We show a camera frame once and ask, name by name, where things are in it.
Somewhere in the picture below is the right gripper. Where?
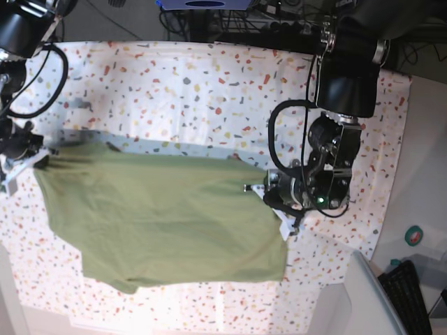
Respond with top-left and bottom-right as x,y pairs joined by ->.
1,120 -> 44,161

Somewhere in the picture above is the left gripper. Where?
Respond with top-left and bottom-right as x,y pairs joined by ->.
263,169 -> 314,213

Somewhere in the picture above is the green t-shirt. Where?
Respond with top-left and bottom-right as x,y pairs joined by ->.
34,143 -> 287,294

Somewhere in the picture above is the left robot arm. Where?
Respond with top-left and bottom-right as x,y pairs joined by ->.
263,1 -> 390,218

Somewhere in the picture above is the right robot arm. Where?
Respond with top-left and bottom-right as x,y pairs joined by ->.
1,1 -> 77,161

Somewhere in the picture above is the green tape roll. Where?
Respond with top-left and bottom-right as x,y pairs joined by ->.
404,225 -> 423,247

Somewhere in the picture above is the grey plastic bin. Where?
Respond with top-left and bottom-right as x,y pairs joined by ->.
344,251 -> 406,335

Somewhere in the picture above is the black keyboard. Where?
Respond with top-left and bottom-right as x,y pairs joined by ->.
378,260 -> 432,335

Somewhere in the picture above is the blue box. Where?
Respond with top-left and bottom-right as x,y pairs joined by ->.
155,0 -> 258,10

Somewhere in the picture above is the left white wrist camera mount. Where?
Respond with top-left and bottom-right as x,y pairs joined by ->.
242,181 -> 305,241

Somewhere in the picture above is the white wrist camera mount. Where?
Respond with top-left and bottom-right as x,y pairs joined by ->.
1,147 -> 59,197
242,181 -> 305,241

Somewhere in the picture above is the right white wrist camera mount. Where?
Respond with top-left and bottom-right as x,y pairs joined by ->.
1,147 -> 59,197

